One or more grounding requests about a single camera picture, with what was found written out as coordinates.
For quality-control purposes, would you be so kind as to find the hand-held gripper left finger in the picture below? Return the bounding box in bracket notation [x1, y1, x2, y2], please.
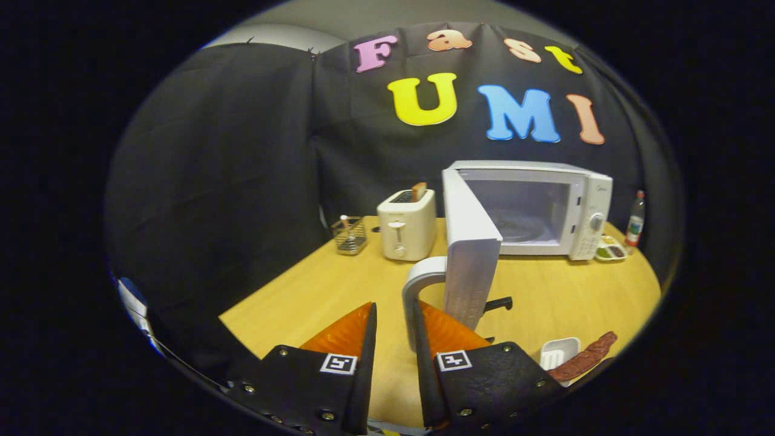
[224, 302, 379, 436]

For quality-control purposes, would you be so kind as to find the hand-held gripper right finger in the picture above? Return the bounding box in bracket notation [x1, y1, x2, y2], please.
[412, 299, 567, 434]

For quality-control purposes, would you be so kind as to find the white toaster oven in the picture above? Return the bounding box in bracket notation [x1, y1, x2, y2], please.
[403, 160, 613, 353]

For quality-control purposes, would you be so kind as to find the brown sausage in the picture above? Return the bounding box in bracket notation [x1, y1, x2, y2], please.
[548, 331, 618, 382]

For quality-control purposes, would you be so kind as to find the white pop-up toaster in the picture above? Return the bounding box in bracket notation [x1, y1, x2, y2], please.
[377, 189, 437, 262]

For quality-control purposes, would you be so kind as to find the small white plate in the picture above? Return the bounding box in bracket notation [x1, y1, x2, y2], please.
[539, 337, 582, 371]

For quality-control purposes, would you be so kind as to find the glass turntable plate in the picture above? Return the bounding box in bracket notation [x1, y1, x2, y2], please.
[490, 209, 549, 243]

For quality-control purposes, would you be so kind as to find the divided dish of beans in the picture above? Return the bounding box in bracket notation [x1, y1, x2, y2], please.
[595, 235, 628, 262]

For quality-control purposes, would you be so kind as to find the black backdrop cloth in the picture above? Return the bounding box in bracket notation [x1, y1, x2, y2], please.
[106, 23, 682, 388]

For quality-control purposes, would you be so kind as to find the clear bottle with red cap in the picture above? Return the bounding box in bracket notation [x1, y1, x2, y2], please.
[625, 190, 646, 248]

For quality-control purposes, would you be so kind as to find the metal wire basket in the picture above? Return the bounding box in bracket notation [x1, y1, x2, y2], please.
[331, 215, 368, 256]

